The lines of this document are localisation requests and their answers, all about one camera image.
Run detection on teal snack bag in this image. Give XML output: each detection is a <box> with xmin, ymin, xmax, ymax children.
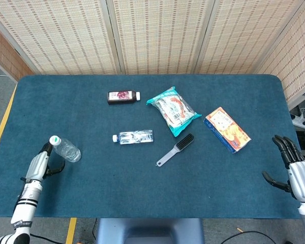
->
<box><xmin>146</xmin><ymin>86</ymin><xmax>202</xmax><ymax>138</ymax></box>

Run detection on dark juice bottle red label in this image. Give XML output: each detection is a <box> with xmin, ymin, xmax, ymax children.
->
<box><xmin>107</xmin><ymin>90</ymin><xmax>141</xmax><ymax>105</ymax></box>

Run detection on woven bamboo screen panel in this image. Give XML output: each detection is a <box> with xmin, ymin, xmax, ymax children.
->
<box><xmin>256</xmin><ymin>0</ymin><xmax>305</xmax><ymax>103</ymax></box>
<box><xmin>106</xmin><ymin>0</ymin><xmax>216</xmax><ymax>75</ymax></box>
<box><xmin>195</xmin><ymin>0</ymin><xmax>305</xmax><ymax>75</ymax></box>
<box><xmin>0</xmin><ymin>21</ymin><xmax>34</xmax><ymax>82</ymax></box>
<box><xmin>0</xmin><ymin>0</ymin><xmax>118</xmax><ymax>76</ymax></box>

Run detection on white power strip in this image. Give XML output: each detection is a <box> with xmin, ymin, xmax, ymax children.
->
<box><xmin>290</xmin><ymin>113</ymin><xmax>305</xmax><ymax>131</ymax></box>

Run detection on blue table cloth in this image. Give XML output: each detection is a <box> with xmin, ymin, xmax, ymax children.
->
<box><xmin>0</xmin><ymin>74</ymin><xmax>305</xmax><ymax>219</ymax></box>

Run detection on yellow floor tape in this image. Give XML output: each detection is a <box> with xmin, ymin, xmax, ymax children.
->
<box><xmin>65</xmin><ymin>218</ymin><xmax>78</xmax><ymax>244</ymax></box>
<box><xmin>0</xmin><ymin>85</ymin><xmax>17</xmax><ymax>142</ymax></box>

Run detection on clear bottle white cap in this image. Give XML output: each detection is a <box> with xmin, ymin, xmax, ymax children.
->
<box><xmin>112</xmin><ymin>130</ymin><xmax>155</xmax><ymax>145</ymax></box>

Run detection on black floor cable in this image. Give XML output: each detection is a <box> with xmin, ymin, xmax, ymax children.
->
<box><xmin>220</xmin><ymin>230</ymin><xmax>278</xmax><ymax>244</ymax></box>

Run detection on clear bottle green cap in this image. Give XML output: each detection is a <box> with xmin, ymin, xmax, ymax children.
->
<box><xmin>49</xmin><ymin>135</ymin><xmax>82</xmax><ymax>163</ymax></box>

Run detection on orange blue cracker box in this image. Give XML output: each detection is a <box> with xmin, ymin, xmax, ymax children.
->
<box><xmin>203</xmin><ymin>106</ymin><xmax>252</xmax><ymax>154</ymax></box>

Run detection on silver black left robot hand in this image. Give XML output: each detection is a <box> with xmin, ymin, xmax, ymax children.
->
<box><xmin>25</xmin><ymin>142</ymin><xmax>66</xmax><ymax>182</ymax></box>

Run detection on grey brush black bristles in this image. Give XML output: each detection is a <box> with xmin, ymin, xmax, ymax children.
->
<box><xmin>156</xmin><ymin>133</ymin><xmax>195</xmax><ymax>167</ymax></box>

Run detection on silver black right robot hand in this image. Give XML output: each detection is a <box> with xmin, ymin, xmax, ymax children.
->
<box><xmin>261</xmin><ymin>134</ymin><xmax>305</xmax><ymax>203</ymax></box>

